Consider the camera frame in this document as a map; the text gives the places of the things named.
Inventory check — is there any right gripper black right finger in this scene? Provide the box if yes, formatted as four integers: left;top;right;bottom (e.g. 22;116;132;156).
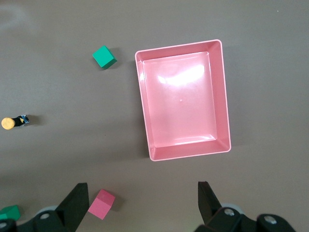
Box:
197;181;256;232

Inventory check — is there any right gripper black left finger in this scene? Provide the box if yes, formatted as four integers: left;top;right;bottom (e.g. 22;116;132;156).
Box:
33;183;89;232

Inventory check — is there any yellow push button black body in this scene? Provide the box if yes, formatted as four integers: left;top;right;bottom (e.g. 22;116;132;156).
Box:
0;114;31;131

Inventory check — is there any pink foam cube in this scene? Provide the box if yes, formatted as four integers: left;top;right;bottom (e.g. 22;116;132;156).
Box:
87;188;116;220

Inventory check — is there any green foam cube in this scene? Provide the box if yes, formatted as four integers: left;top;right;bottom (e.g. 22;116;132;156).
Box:
0;204;21;221
92;45;118;69

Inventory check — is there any pink plastic tray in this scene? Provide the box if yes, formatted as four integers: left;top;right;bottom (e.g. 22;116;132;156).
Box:
134;39;232;162

